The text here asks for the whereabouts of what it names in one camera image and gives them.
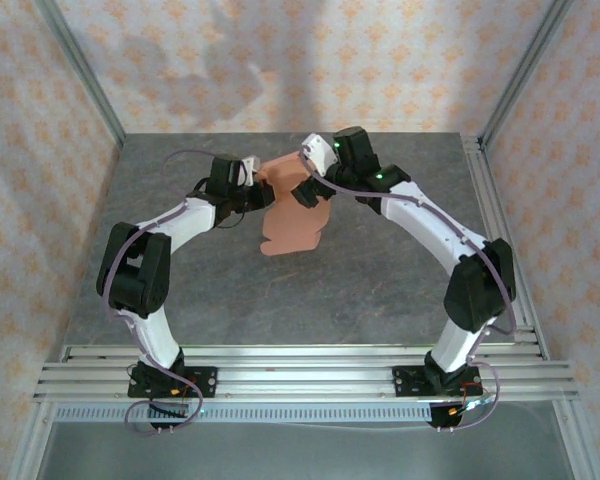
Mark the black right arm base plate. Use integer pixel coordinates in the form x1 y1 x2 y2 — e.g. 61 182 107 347
391 364 483 400

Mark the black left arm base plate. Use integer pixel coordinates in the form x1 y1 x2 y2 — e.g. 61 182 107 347
128 366 219 400

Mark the aluminium frame post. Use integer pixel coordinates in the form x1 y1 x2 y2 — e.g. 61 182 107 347
478 0 577 149
33 0 127 147

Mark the aluminium side rail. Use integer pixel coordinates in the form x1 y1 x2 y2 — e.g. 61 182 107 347
461 134 551 361

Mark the pink cardboard paper box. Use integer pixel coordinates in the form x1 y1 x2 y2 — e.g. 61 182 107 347
256 151 334 259

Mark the grey slotted cable duct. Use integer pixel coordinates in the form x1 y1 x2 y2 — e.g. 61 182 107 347
49 403 431 424

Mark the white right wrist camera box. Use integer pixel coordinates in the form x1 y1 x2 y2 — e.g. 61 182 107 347
299 132 339 176

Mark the aluminium mounting rail beam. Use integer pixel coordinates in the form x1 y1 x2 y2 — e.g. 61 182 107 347
32 342 581 404

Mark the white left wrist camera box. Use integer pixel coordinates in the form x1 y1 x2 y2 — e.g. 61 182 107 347
239 155 263 187

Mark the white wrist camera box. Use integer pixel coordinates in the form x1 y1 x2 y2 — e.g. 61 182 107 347
299 132 339 176
239 155 263 187

